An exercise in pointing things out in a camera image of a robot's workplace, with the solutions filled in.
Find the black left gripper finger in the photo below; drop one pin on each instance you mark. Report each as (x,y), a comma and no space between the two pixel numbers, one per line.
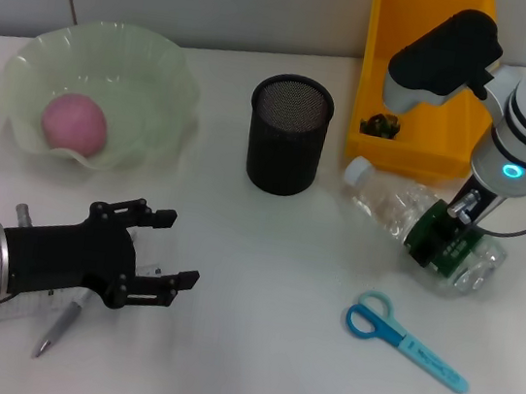
(186,280)
(164,217)

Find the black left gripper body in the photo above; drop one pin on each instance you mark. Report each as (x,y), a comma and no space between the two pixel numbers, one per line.
(69,253)

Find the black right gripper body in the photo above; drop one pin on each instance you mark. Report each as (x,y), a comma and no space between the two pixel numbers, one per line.
(485,199)

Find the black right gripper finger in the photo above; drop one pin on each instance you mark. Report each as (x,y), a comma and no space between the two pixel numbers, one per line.
(432,245)

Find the clear water bottle green label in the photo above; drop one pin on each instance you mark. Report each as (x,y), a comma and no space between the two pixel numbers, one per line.
(380,199)

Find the blue scissors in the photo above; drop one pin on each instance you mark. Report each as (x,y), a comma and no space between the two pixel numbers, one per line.
(418,348)

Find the green plastic wrapper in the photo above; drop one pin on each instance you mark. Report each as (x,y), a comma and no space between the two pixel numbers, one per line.
(381,125)

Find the pink peach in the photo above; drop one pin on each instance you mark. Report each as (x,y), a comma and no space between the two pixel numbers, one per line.
(74,124)

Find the silver grey pen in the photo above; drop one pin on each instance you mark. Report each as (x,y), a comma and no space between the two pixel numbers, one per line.
(60,323)

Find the transparent plastic ruler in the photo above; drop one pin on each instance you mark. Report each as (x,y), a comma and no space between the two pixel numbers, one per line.
(21,310)

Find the black mesh pen holder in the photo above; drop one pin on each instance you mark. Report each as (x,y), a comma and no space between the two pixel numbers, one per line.
(283,160)

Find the pale green wavy fruit plate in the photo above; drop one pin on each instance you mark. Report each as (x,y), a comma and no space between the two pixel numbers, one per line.
(114,68)

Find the yellow plastic bin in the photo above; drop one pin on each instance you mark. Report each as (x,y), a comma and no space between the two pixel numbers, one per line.
(376,51)

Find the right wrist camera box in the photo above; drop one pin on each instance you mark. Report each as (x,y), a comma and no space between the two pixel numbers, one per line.
(439,60)

